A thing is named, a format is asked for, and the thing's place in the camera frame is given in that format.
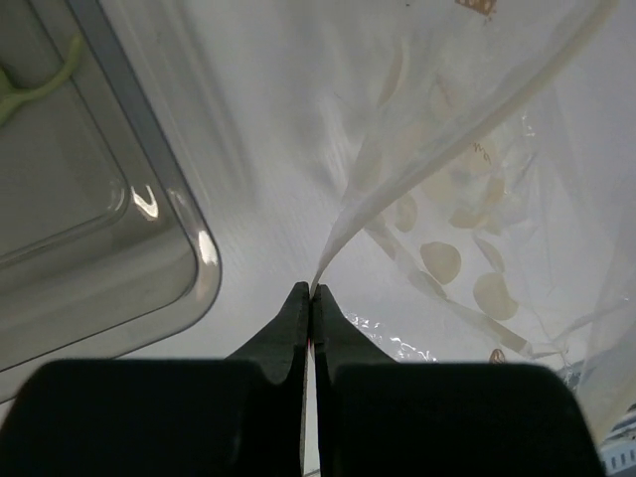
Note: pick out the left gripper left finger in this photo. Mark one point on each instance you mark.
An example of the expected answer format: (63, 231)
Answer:
(238, 416)

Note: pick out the clear zip top bag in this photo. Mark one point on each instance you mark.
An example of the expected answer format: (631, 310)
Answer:
(462, 173)

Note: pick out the clear plastic food tray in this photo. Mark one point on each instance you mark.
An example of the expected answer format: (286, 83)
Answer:
(104, 249)

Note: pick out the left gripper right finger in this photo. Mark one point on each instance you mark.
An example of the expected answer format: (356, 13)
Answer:
(380, 417)

